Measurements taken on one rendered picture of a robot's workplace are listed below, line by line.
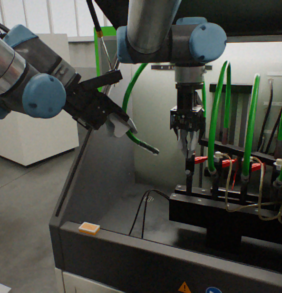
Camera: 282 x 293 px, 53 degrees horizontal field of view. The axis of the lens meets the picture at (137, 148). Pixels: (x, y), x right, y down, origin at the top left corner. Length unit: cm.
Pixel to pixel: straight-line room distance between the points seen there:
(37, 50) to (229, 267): 63
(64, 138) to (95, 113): 329
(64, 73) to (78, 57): 513
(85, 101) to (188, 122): 26
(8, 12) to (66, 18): 141
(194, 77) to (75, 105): 29
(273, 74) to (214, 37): 49
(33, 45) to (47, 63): 4
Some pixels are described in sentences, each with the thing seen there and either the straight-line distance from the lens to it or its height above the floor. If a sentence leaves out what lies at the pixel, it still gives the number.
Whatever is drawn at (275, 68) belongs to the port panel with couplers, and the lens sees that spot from 107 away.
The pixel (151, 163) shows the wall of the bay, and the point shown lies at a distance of 125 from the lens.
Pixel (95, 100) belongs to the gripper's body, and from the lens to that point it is 68.
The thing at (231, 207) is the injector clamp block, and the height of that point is 98.
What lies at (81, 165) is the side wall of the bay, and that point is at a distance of 90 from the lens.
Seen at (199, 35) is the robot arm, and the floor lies 144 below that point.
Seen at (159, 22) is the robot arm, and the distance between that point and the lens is 46.
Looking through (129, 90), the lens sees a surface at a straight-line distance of 73.
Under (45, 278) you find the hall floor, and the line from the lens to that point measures 214.
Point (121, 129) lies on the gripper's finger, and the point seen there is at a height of 123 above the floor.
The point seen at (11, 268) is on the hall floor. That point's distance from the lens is 229.
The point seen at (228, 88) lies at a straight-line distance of 94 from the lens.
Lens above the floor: 144
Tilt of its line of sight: 21 degrees down
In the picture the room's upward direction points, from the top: 2 degrees counter-clockwise
